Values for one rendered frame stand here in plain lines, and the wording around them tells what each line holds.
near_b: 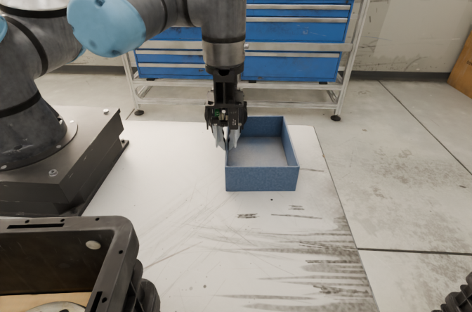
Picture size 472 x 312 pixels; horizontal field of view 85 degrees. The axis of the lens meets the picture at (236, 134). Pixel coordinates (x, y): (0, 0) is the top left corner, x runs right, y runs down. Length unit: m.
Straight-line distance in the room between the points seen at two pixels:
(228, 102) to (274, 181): 0.19
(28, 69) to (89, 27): 0.26
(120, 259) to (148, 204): 0.35
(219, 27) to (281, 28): 1.51
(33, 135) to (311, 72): 1.79
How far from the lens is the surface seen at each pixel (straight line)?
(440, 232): 1.68
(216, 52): 0.45
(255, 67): 2.00
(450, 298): 0.98
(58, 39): 0.64
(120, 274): 0.22
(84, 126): 0.66
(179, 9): 0.45
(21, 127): 0.60
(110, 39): 0.34
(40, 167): 0.59
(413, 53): 3.31
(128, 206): 0.58
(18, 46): 0.59
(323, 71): 2.08
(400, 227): 1.59
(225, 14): 0.43
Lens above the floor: 1.11
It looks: 35 degrees down
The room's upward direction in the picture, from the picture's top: straight up
